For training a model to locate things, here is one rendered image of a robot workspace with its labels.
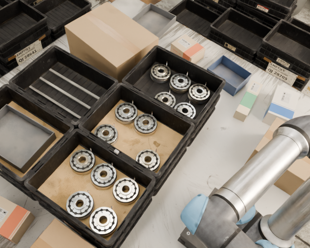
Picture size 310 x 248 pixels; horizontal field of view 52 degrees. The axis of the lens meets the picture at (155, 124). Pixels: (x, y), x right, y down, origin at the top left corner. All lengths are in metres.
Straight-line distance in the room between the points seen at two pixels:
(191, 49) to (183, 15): 1.06
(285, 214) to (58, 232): 0.77
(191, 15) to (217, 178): 1.73
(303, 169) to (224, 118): 0.47
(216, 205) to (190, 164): 0.86
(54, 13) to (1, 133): 1.44
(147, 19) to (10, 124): 1.09
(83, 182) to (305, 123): 0.86
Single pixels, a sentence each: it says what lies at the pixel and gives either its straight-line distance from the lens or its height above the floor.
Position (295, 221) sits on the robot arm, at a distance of 1.04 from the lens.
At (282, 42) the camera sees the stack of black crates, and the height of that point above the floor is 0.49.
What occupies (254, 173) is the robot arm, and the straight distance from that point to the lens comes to 0.74.
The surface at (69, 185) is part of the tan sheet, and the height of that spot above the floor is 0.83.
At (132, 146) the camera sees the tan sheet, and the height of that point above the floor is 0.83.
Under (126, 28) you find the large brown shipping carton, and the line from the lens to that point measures 1.77.
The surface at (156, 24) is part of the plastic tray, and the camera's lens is 2.11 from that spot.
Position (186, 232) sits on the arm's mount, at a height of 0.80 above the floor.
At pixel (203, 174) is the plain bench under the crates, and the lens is 1.52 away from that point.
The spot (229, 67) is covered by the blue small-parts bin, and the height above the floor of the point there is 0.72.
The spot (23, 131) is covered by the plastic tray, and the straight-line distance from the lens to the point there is 1.51.
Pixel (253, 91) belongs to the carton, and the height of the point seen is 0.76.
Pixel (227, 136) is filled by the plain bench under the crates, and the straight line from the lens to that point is 1.64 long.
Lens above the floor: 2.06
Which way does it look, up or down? 57 degrees down
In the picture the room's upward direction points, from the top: 6 degrees clockwise
